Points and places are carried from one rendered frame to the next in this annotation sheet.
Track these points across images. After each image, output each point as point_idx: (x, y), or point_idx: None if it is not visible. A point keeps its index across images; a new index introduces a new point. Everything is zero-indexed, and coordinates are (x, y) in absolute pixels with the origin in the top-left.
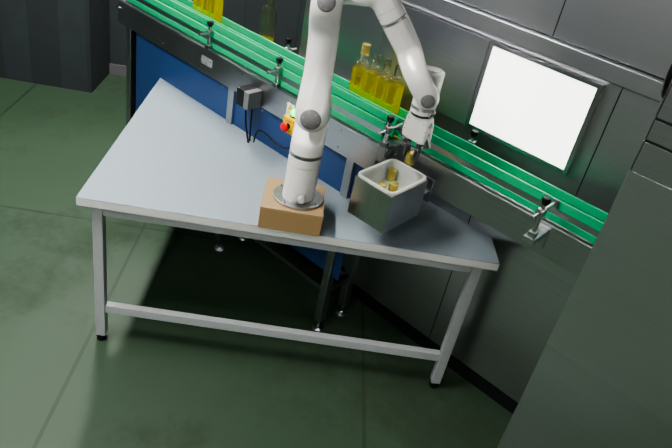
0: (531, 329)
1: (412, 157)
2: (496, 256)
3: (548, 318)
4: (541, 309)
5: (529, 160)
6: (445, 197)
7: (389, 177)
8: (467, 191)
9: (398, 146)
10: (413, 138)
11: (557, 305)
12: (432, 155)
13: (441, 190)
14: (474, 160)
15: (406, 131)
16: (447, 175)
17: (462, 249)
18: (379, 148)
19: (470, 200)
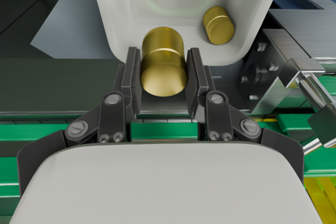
0: (36, 32)
1: (134, 55)
2: (47, 53)
3: (15, 44)
4: (23, 47)
5: (16, 202)
6: (95, 62)
7: (216, 10)
8: (34, 90)
9: (247, 101)
10: (149, 167)
11: (2, 55)
12: (154, 124)
13: (106, 69)
14: (15, 171)
15: (258, 202)
16: (93, 99)
17: (72, 28)
18: (302, 53)
19: (28, 78)
